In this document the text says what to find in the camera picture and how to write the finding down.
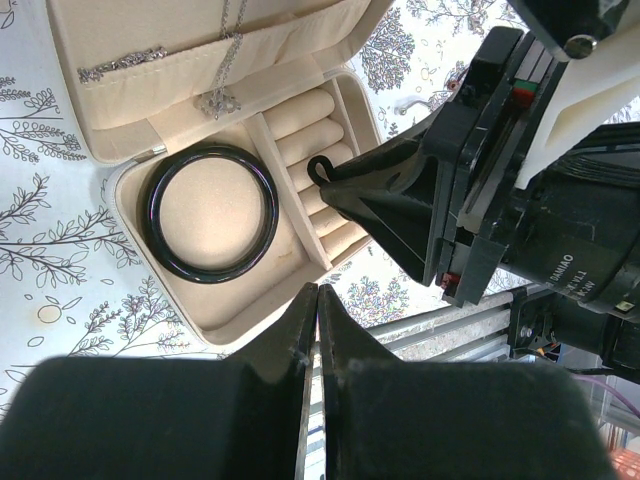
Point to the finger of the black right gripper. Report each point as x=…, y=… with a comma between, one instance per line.
x=401, y=167
x=401, y=226

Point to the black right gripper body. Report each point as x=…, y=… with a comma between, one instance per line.
x=479, y=140

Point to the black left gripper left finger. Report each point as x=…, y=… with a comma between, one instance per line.
x=242, y=417

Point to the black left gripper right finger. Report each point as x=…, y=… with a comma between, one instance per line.
x=386, y=418

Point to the beige jewelry box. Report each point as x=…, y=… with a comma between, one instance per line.
x=210, y=112

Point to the black bangle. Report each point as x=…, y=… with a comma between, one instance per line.
x=210, y=213

